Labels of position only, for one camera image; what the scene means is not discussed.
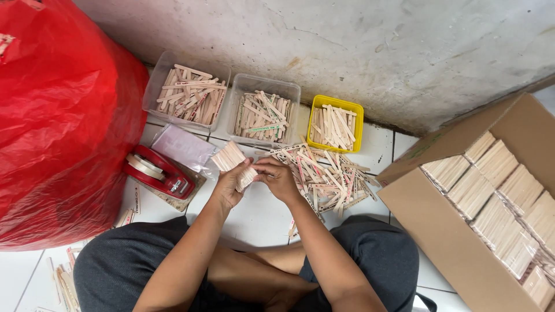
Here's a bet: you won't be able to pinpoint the loose pile of mixed sticks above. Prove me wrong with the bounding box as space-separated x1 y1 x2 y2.
254 135 382 239

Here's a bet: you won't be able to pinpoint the heap of green-printed sticks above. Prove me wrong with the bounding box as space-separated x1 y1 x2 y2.
234 90 291 144

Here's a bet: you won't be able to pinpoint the red tape dispenser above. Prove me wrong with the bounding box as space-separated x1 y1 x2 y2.
123 145 196 200

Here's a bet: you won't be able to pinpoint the stack of clear plastic sleeves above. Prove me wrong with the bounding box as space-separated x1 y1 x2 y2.
149 123 218 174

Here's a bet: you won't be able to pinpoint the person's right hand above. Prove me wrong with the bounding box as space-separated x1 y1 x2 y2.
252 156 304 207

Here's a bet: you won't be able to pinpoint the large red plastic bag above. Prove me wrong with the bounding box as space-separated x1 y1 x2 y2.
0 0 150 252

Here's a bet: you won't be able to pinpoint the person's left hand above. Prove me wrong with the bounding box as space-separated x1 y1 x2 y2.
212 158 254 211

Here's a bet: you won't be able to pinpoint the roll of clear tape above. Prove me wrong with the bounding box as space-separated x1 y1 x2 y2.
125 153 167 181

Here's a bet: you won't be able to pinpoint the heap of red-printed sticks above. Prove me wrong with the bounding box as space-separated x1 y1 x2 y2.
156 64 228 126

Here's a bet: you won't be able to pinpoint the person's grey trousers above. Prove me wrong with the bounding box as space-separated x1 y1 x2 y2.
73 215 438 312

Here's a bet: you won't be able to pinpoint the yellow plastic container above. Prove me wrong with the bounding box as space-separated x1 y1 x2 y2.
306 94 365 154

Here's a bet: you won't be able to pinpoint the small clear plastic container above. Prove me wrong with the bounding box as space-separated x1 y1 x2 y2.
226 73 302 148

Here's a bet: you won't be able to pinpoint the packed rows of stick bundles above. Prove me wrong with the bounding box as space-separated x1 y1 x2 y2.
420 131 555 311

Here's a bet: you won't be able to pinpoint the brown stone slab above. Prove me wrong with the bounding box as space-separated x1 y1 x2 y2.
138 164 208 212

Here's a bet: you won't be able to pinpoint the large clear plastic container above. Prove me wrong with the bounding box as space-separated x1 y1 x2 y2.
142 51 232 132

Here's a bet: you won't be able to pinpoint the heap of unprinted sticks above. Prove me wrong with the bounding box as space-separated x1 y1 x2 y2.
310 103 358 151

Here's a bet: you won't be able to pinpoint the person's bare lower legs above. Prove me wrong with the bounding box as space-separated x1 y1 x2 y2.
207 240 320 312

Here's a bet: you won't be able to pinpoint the scattered discarded wooden sticks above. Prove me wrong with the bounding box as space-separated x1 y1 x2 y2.
32 244 88 312

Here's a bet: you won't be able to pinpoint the bundle of plain wooden sticks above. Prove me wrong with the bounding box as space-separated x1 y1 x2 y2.
211 140 259 193

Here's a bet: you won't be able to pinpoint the brown cardboard box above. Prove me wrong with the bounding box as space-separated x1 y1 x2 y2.
376 93 555 312

